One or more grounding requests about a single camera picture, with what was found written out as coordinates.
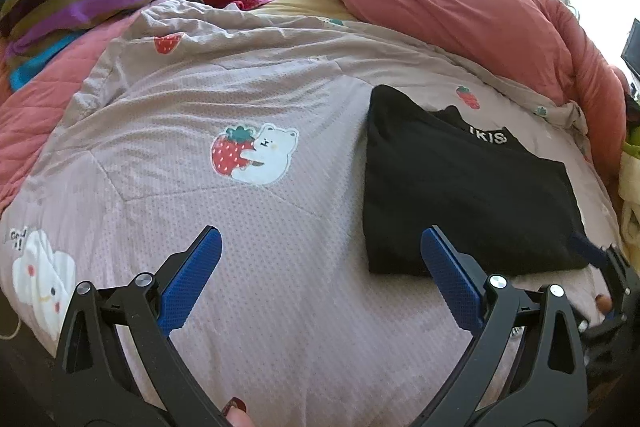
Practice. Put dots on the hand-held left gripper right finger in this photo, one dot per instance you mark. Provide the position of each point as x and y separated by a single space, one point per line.
450 277

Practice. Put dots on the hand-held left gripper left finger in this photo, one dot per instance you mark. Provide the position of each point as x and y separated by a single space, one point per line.
192 279

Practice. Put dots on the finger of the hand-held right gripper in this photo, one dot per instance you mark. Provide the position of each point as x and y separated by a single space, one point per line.
585 249

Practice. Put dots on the black shirt with white print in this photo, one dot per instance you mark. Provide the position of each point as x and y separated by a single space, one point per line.
450 182

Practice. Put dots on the person's right hand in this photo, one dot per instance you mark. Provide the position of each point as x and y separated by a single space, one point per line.
603 302

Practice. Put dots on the person's left hand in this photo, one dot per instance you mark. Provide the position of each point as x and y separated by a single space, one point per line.
239 416

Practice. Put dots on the yellow-green cloth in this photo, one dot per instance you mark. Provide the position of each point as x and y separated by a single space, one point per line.
631 177

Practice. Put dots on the black monitor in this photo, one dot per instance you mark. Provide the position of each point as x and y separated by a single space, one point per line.
632 47

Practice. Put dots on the pink printed bear quilt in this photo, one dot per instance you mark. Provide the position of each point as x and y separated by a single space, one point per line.
280 82

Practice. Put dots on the coral puffy duvet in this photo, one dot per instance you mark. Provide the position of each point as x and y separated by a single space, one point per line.
450 7

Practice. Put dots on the pale yellow bedsheet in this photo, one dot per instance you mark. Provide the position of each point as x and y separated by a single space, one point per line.
305 4

